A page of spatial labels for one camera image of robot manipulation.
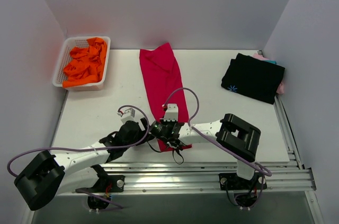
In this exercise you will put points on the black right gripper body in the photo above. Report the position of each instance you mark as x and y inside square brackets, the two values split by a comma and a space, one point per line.
[154, 127]

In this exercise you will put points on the crimson red t-shirt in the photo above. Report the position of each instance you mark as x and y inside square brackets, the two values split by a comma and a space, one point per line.
[162, 76]

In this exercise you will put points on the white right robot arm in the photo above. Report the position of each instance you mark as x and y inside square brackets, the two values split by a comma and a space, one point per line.
[238, 137]

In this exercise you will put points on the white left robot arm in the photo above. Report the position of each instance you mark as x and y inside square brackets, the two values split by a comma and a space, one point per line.
[44, 176]

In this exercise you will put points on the crumpled orange t-shirt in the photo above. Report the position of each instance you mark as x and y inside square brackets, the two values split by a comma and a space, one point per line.
[87, 64]

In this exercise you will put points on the white plastic basket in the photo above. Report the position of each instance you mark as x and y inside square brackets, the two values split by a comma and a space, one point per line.
[65, 58]

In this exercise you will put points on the folded black t-shirt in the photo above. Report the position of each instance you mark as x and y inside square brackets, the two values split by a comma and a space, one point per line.
[253, 78]

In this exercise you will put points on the folded pink t-shirt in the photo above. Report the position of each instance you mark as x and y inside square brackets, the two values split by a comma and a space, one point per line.
[280, 89]

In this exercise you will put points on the folded teal t-shirt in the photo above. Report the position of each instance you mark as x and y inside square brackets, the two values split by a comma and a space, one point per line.
[271, 61]

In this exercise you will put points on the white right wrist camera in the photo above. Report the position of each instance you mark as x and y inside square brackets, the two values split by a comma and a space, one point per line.
[171, 113]

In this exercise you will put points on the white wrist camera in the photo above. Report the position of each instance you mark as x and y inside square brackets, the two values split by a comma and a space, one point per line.
[171, 113]
[127, 115]

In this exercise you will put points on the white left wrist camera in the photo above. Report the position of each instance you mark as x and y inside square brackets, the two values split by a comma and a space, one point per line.
[127, 115]

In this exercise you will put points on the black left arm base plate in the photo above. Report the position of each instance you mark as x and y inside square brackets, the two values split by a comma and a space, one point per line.
[105, 184]

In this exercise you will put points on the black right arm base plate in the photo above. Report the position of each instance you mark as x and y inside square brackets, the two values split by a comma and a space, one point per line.
[231, 182]

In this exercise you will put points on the aluminium rail frame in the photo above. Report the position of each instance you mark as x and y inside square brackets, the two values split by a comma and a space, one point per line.
[88, 116]

